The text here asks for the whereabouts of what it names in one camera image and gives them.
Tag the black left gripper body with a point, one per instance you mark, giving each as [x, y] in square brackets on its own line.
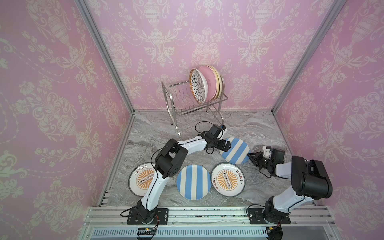
[220, 145]

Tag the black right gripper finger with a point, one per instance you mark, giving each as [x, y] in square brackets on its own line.
[251, 163]
[256, 155]

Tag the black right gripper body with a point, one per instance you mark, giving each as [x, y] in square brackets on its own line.
[259, 159]

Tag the blue striped plate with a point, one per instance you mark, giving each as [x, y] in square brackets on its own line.
[238, 153]
[194, 182]

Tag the orange sunburst plate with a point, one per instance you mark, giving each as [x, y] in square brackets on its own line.
[228, 180]
[141, 178]

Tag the yellow bear plate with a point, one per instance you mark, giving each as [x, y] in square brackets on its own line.
[217, 78]

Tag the cream beige plate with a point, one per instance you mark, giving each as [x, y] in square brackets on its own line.
[221, 84]

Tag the pink bear plate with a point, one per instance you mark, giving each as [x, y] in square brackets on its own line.
[210, 77]

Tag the brown rim petal pattern plate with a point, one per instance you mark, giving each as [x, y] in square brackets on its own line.
[199, 85]

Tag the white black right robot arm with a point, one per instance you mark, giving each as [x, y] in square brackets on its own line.
[309, 182]

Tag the stainless steel dish rack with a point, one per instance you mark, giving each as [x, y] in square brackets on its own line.
[180, 101]

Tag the small circuit board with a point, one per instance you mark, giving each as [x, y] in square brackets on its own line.
[147, 232]

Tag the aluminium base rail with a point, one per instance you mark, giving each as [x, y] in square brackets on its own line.
[210, 223]

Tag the left aluminium corner post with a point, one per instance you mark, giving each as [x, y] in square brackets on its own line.
[101, 46]

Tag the aluminium corner post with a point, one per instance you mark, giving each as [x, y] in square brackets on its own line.
[101, 46]
[319, 35]

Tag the right aluminium corner post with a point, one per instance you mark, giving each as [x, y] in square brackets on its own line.
[319, 35]

